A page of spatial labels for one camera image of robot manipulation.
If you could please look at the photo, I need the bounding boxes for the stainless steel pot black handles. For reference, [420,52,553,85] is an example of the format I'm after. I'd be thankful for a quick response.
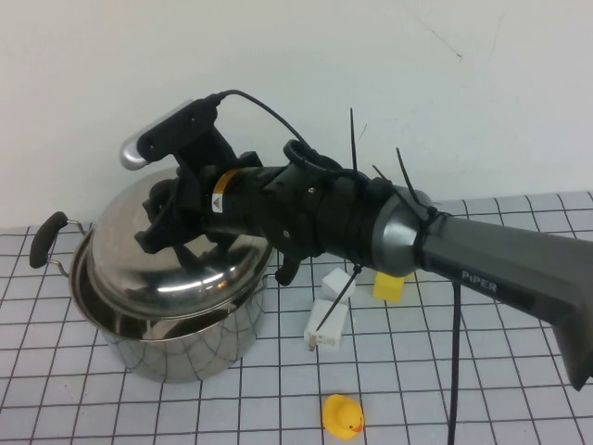
[29,210,302,385]

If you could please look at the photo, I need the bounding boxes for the white grid tablecloth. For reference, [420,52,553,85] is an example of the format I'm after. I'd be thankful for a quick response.
[0,189,593,445]

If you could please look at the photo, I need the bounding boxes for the white charger plug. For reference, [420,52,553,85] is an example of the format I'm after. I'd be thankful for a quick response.
[302,298,349,353]

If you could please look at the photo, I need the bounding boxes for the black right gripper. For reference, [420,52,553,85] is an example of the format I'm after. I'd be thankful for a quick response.
[132,133,275,271]

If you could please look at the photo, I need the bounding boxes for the stainless steel lid black knob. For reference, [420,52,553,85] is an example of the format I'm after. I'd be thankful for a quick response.
[86,166,274,321]

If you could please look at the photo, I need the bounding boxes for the white cube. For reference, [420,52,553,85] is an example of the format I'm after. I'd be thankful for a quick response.
[321,267,357,300]

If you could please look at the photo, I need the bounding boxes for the yellow rubber duck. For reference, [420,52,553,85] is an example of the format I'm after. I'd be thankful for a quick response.
[322,392,365,438]

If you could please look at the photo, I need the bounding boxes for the thick black cable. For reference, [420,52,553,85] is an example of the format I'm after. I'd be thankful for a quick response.
[445,280,464,445]

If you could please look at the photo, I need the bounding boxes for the black zip tie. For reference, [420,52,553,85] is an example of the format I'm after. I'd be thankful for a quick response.
[349,108,361,183]
[313,264,361,336]
[395,146,444,222]

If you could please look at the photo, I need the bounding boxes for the thin black camera cable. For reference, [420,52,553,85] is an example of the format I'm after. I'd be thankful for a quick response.
[210,89,328,173]

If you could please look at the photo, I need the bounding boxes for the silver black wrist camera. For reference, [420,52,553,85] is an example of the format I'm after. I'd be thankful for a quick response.
[119,97,220,172]

